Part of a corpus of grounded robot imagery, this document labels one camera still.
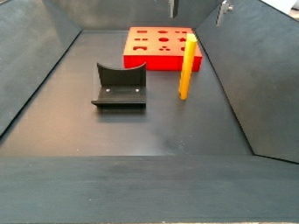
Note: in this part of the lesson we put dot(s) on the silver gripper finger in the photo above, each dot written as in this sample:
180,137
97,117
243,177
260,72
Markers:
173,6
224,8

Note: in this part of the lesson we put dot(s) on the red shape fixture block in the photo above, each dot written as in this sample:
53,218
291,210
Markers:
155,46

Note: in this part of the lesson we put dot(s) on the black curved regrasp stand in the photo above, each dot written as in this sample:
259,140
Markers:
121,86

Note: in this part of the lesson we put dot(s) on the yellow square-circle peg object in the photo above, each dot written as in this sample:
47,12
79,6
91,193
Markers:
187,65

